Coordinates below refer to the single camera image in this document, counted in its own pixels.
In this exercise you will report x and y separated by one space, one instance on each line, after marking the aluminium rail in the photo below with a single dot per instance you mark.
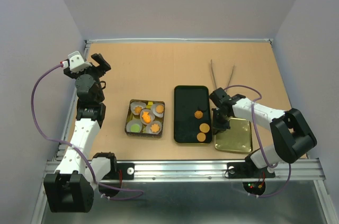
208 171

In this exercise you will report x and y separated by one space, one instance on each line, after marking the gold tin lid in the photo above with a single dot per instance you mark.
236 139

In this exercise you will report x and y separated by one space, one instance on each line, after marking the white paper cup top-left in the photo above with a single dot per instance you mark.
137 103

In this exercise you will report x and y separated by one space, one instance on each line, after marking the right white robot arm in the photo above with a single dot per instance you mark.
291 134

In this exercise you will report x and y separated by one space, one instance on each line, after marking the orange swirl cookie top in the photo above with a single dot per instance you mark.
138 109

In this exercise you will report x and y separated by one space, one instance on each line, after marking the orange swirl cookie right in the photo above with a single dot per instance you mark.
198 114

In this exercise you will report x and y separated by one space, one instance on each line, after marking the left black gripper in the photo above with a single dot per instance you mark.
100 70

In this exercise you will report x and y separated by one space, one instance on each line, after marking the orange fish cookie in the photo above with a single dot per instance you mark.
146 117

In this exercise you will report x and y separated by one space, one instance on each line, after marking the orange flower cookie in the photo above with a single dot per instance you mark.
159 109
155 128

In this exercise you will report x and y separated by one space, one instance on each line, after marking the white paper cup bottom-right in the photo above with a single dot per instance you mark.
148 128

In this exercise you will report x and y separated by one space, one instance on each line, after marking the gold cookie tin box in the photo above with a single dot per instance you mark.
143 133

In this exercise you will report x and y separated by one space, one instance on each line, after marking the round orange cookie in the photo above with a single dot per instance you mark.
201 137
204 128

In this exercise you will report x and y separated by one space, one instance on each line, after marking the white paper cup centre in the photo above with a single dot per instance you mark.
150 112

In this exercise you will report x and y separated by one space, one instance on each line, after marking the white paper cup bottom-left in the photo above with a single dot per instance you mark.
133 122

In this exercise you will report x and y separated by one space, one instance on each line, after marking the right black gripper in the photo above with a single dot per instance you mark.
217 126

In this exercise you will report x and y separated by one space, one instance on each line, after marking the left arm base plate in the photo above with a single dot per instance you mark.
121 171

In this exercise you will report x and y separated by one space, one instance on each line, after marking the black tray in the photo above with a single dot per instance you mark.
187 100

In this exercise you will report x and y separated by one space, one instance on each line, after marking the white paper cup top-right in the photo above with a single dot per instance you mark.
153 109

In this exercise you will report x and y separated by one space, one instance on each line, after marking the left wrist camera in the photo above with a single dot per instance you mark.
77 63

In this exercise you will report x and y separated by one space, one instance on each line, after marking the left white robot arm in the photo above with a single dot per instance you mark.
71 187

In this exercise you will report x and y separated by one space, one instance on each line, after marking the orange flower cookie bottom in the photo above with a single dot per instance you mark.
155 128

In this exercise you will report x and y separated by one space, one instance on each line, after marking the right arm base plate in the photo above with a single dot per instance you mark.
244 170

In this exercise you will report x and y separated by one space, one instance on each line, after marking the green round cookie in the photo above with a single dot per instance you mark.
135 128

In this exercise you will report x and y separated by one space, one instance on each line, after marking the round orange cookie lower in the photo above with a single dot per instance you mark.
201 137

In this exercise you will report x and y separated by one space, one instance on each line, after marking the orange swirl cookie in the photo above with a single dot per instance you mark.
198 114
138 109

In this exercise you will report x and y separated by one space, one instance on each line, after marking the metal tongs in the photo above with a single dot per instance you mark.
214 78

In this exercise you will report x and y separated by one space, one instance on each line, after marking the round orange cookie upper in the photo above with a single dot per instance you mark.
204 128

